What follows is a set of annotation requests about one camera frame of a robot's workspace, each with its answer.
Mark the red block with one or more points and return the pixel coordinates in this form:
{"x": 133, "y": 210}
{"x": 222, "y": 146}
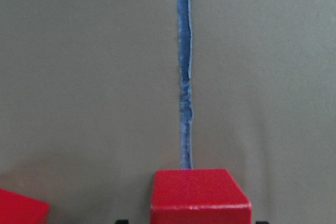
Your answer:
{"x": 198, "y": 196}
{"x": 19, "y": 209}

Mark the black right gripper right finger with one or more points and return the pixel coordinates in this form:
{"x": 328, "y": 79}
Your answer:
{"x": 262, "y": 222}

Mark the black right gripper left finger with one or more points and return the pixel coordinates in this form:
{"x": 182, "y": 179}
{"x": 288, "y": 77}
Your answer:
{"x": 122, "y": 221}

